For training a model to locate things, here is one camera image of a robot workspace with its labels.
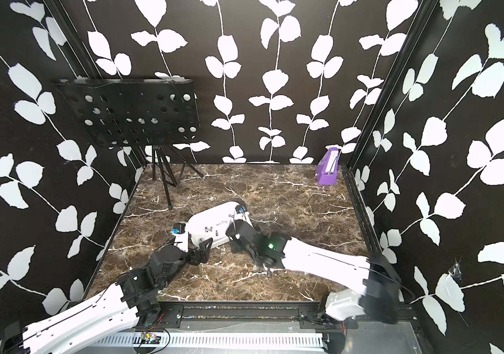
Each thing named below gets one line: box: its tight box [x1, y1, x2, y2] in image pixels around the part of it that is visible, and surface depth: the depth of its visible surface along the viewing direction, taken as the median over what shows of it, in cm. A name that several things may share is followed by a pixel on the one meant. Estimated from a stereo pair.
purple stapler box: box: [316, 147, 339, 186], surface depth 112 cm
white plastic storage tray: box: [187, 201, 239, 251], surface depth 97 cm
